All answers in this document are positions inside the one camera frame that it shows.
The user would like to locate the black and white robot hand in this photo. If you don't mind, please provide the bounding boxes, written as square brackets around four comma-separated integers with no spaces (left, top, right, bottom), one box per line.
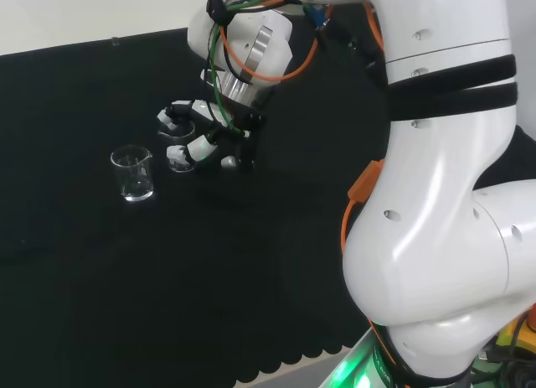
[156,97,269,175]

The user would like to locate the small clear glass beaker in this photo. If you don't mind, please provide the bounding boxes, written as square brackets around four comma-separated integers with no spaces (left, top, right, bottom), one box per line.
[157,120,198,173]

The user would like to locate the clear glass beaker with markings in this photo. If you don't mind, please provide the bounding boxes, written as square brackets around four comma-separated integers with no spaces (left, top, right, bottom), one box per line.
[109,144,156,204]

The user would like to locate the black bench cloth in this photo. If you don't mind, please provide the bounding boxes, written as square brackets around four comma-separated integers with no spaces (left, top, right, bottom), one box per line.
[0,2,536,387]

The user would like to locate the green cable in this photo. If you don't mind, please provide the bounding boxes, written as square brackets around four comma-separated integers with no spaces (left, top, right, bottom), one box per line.
[208,21,253,138]

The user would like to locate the orange cable with clip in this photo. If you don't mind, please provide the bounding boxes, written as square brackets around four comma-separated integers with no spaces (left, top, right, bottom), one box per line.
[340,158,386,256]

